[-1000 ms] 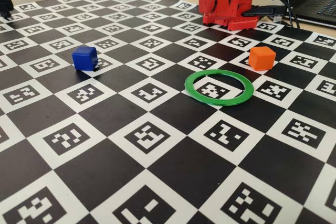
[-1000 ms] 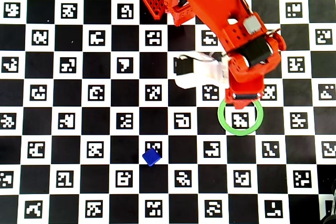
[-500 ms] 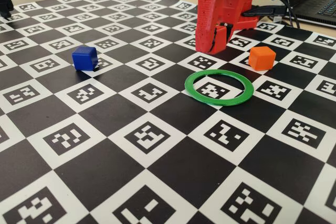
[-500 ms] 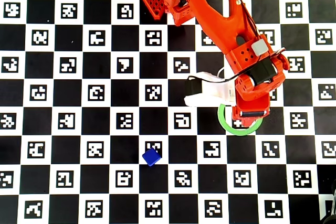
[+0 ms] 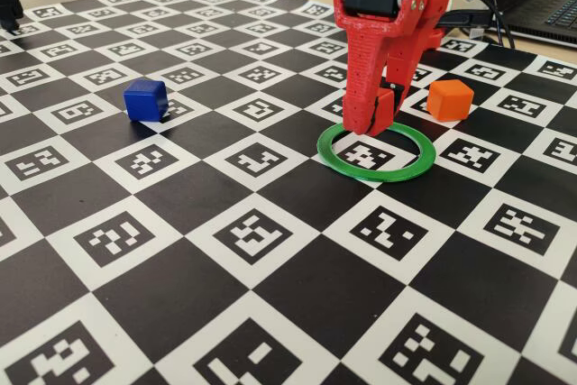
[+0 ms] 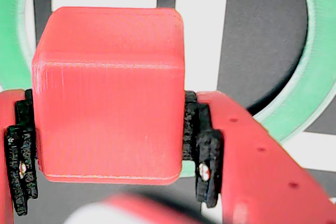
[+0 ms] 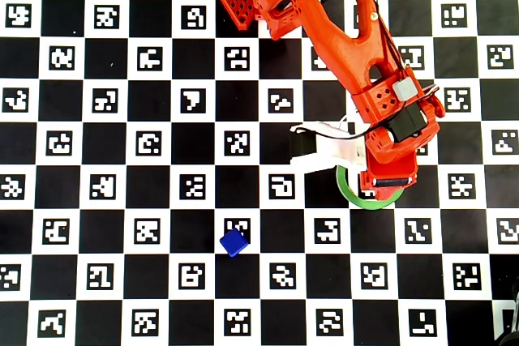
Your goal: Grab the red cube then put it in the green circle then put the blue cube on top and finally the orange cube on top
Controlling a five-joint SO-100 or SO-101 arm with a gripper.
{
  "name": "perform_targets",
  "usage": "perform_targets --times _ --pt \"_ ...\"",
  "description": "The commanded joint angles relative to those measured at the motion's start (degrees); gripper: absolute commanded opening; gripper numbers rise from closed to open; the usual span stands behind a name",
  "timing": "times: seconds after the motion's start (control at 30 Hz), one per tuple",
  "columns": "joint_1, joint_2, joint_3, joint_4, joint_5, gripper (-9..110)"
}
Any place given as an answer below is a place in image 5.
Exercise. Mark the black stand clamp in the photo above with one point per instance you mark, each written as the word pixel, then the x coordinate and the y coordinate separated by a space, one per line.
pixel 9 2

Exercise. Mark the black white marker board mat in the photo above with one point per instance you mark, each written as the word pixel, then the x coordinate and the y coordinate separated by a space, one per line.
pixel 270 313

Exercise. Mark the orange cube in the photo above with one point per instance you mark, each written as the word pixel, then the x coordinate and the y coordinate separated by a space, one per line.
pixel 451 101

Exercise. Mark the blue cube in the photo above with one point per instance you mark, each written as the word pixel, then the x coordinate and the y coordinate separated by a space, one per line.
pixel 144 101

